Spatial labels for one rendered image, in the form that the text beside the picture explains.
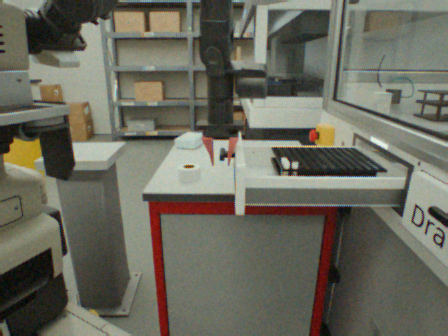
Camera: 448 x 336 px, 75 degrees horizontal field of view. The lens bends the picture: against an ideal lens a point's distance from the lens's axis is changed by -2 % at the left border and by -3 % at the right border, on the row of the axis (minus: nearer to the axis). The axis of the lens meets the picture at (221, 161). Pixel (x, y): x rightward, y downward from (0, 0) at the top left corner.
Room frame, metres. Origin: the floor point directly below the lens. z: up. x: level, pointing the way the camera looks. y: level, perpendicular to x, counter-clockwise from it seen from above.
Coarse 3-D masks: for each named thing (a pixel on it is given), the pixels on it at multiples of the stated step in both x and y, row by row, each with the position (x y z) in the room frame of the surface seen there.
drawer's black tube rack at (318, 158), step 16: (272, 160) 0.74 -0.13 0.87; (288, 160) 0.66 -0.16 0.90; (304, 160) 0.66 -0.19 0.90; (320, 160) 0.66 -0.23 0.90; (336, 160) 0.65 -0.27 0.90; (352, 160) 0.65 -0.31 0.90; (368, 160) 0.65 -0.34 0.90; (304, 176) 0.62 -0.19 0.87; (320, 176) 0.62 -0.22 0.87; (336, 176) 0.62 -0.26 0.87; (352, 176) 0.62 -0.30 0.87; (368, 176) 0.62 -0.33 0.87
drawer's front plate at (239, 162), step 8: (240, 136) 0.77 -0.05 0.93; (240, 144) 0.68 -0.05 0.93; (240, 152) 0.62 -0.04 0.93; (240, 160) 0.56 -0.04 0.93; (240, 168) 0.54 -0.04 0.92; (240, 176) 0.54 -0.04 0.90; (240, 184) 0.54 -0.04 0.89; (240, 192) 0.54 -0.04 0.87; (240, 200) 0.54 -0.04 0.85; (240, 208) 0.54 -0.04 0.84
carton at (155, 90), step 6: (138, 84) 4.45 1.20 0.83; (144, 84) 4.46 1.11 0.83; (150, 84) 4.46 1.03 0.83; (156, 84) 4.46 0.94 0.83; (162, 84) 4.55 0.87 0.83; (138, 90) 4.45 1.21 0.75; (144, 90) 4.45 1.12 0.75; (150, 90) 4.45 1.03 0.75; (156, 90) 4.46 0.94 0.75; (162, 90) 4.51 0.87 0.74; (138, 96) 4.45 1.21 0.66; (144, 96) 4.45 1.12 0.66; (150, 96) 4.46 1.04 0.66; (156, 96) 4.46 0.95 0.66; (162, 96) 4.49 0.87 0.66
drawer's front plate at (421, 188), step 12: (420, 180) 0.47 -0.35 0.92; (432, 180) 0.45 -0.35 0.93; (408, 192) 0.50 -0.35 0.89; (420, 192) 0.47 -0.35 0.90; (432, 192) 0.44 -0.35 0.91; (444, 192) 0.41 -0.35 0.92; (408, 204) 0.49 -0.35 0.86; (420, 204) 0.46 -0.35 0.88; (432, 204) 0.43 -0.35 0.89; (444, 204) 0.41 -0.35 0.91; (408, 216) 0.48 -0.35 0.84; (420, 216) 0.45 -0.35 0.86; (408, 228) 0.48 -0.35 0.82; (420, 228) 0.45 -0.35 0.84; (432, 228) 0.42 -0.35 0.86; (444, 228) 0.40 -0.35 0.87; (420, 240) 0.44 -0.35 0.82; (432, 240) 0.41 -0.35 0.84; (432, 252) 0.41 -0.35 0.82; (444, 252) 0.38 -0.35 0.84
